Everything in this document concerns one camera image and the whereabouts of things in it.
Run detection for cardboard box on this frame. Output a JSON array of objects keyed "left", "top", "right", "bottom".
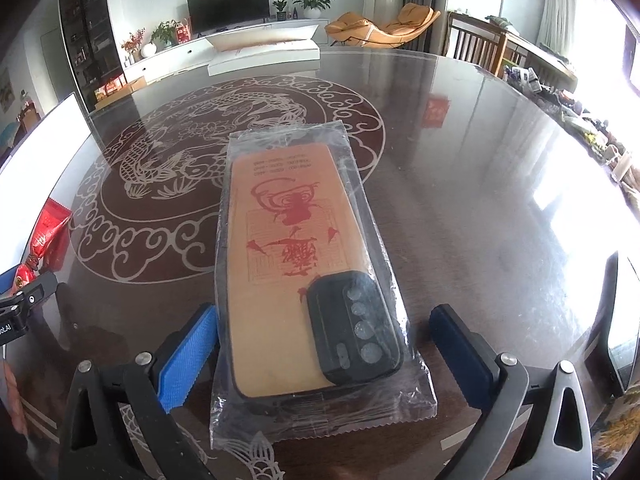
[{"left": 94, "top": 75, "right": 149, "bottom": 109}]

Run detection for large potted plant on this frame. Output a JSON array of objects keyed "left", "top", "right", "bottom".
[{"left": 292, "top": 0, "right": 336, "bottom": 20}]

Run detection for orange lounge chair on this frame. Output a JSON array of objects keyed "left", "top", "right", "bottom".
[{"left": 324, "top": 2, "right": 442, "bottom": 50}]

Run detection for white television console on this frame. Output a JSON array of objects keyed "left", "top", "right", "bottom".
[{"left": 122, "top": 19, "right": 326, "bottom": 81}]

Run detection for white curtain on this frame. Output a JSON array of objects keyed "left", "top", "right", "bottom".
[{"left": 539, "top": 0, "right": 581, "bottom": 57}]

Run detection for red packet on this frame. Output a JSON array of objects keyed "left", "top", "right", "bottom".
[{"left": 14, "top": 197, "right": 74, "bottom": 291}]

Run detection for person's left hand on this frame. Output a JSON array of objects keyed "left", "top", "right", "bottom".
[{"left": 0, "top": 357, "right": 27, "bottom": 437}]

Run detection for bagged phone case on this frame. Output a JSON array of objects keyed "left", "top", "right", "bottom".
[{"left": 210, "top": 120, "right": 439, "bottom": 454}]

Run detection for black television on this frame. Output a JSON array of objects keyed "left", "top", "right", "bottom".
[{"left": 187, "top": 0, "right": 271, "bottom": 35}]

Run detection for dark display cabinet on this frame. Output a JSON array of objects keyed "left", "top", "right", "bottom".
[{"left": 58, "top": 0, "right": 126, "bottom": 112}]

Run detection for flat screen device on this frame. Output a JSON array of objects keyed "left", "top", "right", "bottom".
[{"left": 602, "top": 251, "right": 640, "bottom": 397}]

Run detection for leafy potted plant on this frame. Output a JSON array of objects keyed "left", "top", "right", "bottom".
[{"left": 150, "top": 20, "right": 179, "bottom": 47}]

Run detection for wooden chair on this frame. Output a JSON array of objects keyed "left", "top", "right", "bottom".
[{"left": 446, "top": 11, "right": 507, "bottom": 77}]

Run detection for clutter of small items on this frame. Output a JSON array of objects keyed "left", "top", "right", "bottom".
[{"left": 502, "top": 60, "right": 640, "bottom": 186}]

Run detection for red flowers in white vase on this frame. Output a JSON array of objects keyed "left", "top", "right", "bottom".
[{"left": 121, "top": 28, "right": 158, "bottom": 59}]

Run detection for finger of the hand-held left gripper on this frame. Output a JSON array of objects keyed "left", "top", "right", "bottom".
[
  {"left": 0, "top": 267, "right": 27, "bottom": 298},
  {"left": 0, "top": 271, "right": 60, "bottom": 322}
]

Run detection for white box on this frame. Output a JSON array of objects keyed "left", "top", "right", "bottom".
[{"left": 0, "top": 92, "right": 96, "bottom": 282}]

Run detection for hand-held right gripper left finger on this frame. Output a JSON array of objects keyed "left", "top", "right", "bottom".
[{"left": 56, "top": 301, "right": 220, "bottom": 480}]

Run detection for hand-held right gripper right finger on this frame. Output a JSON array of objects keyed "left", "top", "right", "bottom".
[{"left": 428, "top": 302, "right": 593, "bottom": 480}]

